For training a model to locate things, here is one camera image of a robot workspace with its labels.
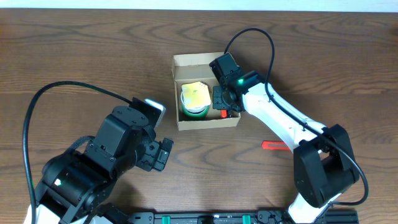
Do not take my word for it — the red black stapler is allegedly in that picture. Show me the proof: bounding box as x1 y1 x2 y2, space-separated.
221 110 228 118

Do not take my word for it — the yellow sticky note pad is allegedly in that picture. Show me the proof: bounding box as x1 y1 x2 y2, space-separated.
182 82 211 109

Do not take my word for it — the white tape roll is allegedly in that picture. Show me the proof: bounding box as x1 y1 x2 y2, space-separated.
180 93 209 114

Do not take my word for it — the green tape roll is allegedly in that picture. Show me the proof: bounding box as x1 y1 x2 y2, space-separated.
182 106 209 120

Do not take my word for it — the red utility knife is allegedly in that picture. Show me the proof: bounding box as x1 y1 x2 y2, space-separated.
261 141 290 151

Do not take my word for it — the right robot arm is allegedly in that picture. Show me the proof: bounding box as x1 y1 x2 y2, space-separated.
209 53 359 223

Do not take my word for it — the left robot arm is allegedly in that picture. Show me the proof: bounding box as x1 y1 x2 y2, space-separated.
24 98 174 223

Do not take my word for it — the open cardboard box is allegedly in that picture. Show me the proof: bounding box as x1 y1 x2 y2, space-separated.
172 52 241 131

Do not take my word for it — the right black cable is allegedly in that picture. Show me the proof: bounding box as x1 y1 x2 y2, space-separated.
223 27 369 207

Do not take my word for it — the black cable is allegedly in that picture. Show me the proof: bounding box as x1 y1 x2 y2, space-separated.
223 27 369 207
22 80 133 224

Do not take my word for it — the left black cable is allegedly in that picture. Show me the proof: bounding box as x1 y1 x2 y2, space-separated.
22 80 133 224

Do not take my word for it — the black mounting rail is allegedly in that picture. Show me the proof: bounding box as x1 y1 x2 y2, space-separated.
127 210 359 224

